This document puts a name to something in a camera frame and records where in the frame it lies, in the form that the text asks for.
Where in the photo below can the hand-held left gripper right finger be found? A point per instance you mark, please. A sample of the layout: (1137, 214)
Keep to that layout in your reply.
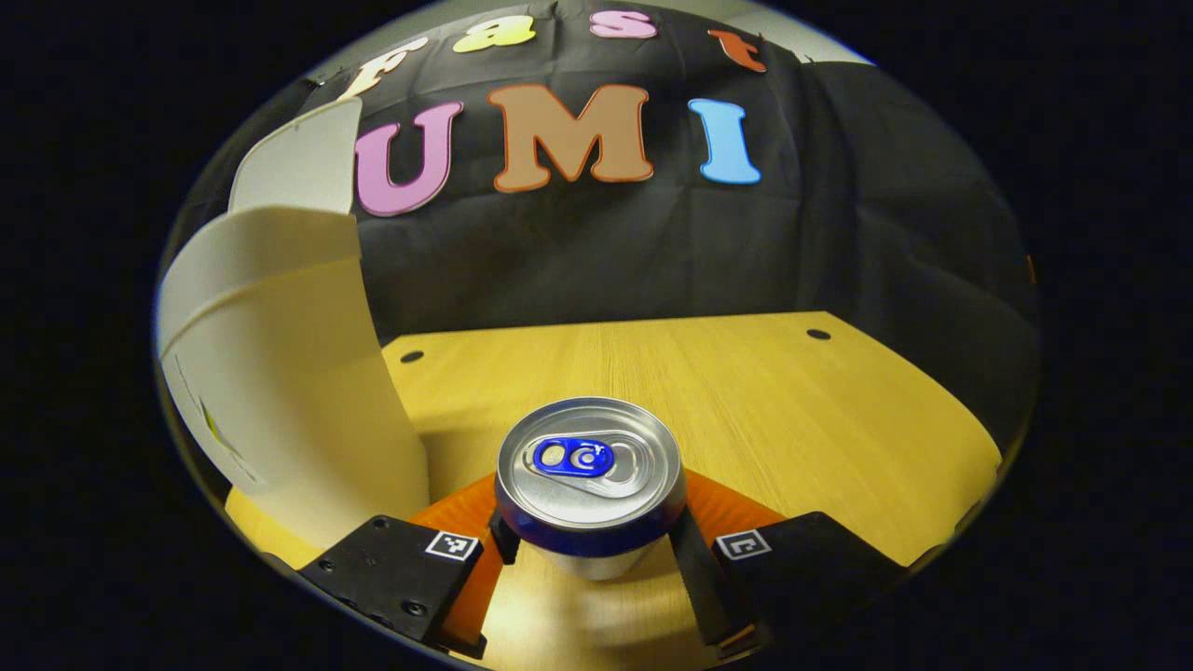
(704, 578)

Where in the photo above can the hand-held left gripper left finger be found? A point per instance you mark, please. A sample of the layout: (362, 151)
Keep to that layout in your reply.
(391, 573)

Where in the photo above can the silver blue pop can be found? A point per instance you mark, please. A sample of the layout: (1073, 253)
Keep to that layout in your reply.
(596, 503)

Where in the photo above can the wooden desktop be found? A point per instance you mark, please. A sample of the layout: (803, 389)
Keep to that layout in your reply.
(764, 410)

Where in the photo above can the white desktop garbage bin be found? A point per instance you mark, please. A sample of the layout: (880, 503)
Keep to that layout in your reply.
(298, 391)

